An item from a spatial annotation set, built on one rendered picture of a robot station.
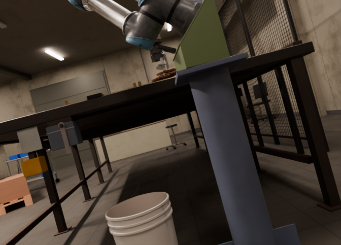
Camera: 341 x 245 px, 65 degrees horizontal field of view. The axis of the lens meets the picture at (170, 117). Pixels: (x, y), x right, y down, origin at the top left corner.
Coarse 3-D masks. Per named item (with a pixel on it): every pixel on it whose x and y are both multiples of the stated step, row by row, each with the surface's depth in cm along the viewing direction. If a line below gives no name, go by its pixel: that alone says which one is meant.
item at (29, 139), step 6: (36, 126) 133; (18, 132) 132; (24, 132) 133; (30, 132) 133; (36, 132) 133; (18, 138) 132; (24, 138) 133; (30, 138) 133; (36, 138) 133; (24, 144) 132; (30, 144) 133; (36, 144) 133; (24, 150) 132; (30, 150) 133; (36, 150) 133
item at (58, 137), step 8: (56, 120) 133; (64, 120) 133; (72, 120) 135; (48, 128) 131; (56, 128) 131; (64, 128) 131; (72, 128) 132; (48, 136) 131; (56, 136) 131; (64, 136) 131; (72, 136) 132; (80, 136) 139; (56, 144) 131; (64, 144) 131; (72, 144) 132
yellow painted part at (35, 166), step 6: (30, 156) 133; (36, 156) 135; (42, 156) 135; (24, 162) 130; (30, 162) 130; (36, 162) 130; (42, 162) 133; (24, 168) 130; (30, 168) 130; (36, 168) 130; (42, 168) 131; (24, 174) 130; (30, 174) 130
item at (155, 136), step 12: (120, 132) 749; (132, 132) 749; (144, 132) 749; (156, 132) 750; (96, 144) 747; (108, 144) 747; (120, 144) 748; (132, 144) 748; (144, 144) 749; (156, 144) 749; (168, 144) 750; (108, 156) 747; (120, 156) 747
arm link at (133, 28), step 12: (72, 0) 125; (84, 0) 122; (96, 0) 120; (108, 0) 119; (96, 12) 124; (108, 12) 117; (120, 12) 115; (132, 12) 112; (120, 24) 115; (132, 24) 110; (144, 24) 107; (156, 24) 108; (132, 36) 110; (144, 36) 109; (156, 36) 112; (144, 48) 112
